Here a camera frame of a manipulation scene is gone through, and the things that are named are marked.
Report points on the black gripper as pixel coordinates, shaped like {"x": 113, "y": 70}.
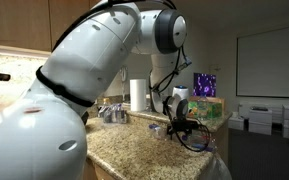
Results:
{"x": 184, "y": 125}

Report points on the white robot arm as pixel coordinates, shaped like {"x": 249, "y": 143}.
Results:
{"x": 84, "y": 66}

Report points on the white bin with clear liner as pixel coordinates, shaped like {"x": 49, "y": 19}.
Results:
{"x": 219, "y": 168}

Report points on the green tissue box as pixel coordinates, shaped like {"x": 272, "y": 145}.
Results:
{"x": 214, "y": 110}

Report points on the purple lit monitor screen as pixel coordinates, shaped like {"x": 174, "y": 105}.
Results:
{"x": 204, "y": 85}

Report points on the white paper towel roll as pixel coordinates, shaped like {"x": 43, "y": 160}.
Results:
{"x": 138, "y": 95}

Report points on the black flat object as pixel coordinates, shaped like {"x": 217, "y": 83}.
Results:
{"x": 260, "y": 108}

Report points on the white wall board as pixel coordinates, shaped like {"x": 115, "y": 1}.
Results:
{"x": 270, "y": 61}

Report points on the wooden wall cabinet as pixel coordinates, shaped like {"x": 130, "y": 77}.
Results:
{"x": 17, "y": 23}

